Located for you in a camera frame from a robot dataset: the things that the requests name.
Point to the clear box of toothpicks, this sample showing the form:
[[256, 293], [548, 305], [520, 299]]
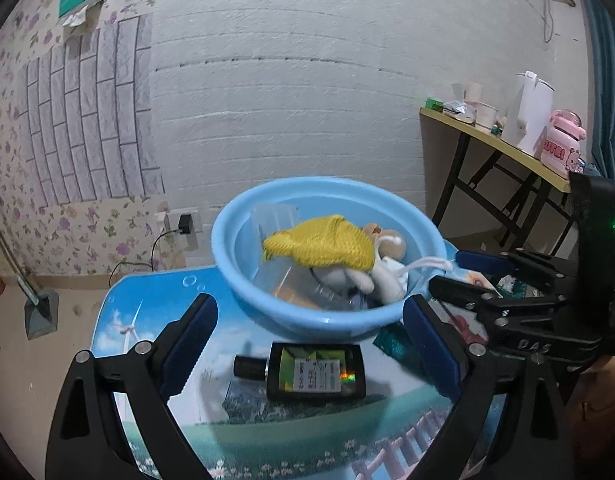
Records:
[[317, 289]]

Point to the beige plush toy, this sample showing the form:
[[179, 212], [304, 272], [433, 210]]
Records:
[[391, 243]]

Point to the dustpan with handle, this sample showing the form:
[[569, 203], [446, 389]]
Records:
[[41, 308]]

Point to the yellow side table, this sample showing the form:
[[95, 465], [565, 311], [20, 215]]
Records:
[[538, 186]]

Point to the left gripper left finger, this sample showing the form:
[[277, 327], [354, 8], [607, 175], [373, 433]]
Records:
[[87, 439]]

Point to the green small box on table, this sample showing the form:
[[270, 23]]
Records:
[[434, 104]]

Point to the dark teal packet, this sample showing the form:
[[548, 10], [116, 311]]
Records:
[[393, 341]]

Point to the pink cartoon container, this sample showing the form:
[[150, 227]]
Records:
[[561, 151]]

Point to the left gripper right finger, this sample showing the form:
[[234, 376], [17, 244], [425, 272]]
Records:
[[532, 438]]

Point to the white kettle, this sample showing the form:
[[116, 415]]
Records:
[[528, 112]]

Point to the colourful snack packet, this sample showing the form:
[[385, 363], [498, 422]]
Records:
[[512, 288]]

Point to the blue plastic basin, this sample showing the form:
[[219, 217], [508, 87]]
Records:
[[236, 253]]

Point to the clear plastic lid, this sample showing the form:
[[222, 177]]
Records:
[[272, 223]]

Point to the black bottle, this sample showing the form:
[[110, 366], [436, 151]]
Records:
[[307, 373]]

